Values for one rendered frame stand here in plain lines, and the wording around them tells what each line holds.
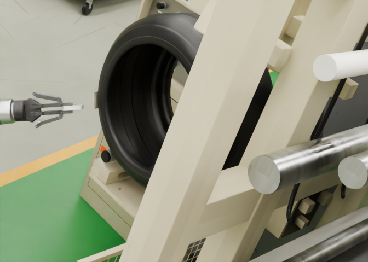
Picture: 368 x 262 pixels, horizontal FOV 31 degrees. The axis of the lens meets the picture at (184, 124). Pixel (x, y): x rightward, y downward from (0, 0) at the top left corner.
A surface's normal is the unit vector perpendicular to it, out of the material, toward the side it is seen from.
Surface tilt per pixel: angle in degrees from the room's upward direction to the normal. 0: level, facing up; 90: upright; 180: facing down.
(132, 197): 0
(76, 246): 0
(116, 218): 90
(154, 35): 80
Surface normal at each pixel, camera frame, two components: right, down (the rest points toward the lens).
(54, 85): 0.32, -0.83
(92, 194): -0.67, 0.14
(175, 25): -0.29, -0.58
